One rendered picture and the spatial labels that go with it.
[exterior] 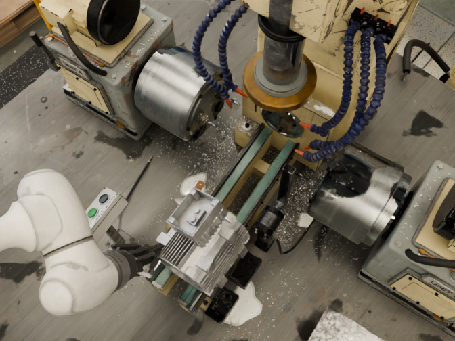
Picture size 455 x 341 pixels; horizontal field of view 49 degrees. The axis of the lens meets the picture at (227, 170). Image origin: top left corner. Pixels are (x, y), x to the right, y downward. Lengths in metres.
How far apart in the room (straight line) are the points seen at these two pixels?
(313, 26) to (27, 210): 0.64
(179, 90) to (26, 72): 1.77
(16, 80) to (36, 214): 2.15
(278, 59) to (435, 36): 1.59
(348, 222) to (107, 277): 0.66
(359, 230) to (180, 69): 0.68
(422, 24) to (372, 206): 1.48
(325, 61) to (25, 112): 1.10
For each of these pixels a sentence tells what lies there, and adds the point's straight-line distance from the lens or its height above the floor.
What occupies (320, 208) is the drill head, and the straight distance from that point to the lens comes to 1.37.
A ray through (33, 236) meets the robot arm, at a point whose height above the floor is 1.49.
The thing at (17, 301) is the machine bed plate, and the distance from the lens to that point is 1.73.
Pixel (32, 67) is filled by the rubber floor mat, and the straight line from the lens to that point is 3.11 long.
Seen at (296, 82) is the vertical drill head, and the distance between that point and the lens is 1.22.
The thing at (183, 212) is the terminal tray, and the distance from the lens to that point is 1.36.
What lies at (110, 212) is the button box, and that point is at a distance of 1.42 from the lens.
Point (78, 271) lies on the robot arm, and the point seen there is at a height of 1.46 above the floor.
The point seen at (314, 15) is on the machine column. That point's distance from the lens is 0.98.
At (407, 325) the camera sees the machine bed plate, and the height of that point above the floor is 0.80.
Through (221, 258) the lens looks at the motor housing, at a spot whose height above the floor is 1.07.
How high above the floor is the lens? 2.37
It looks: 67 degrees down
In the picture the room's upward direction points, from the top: 4 degrees counter-clockwise
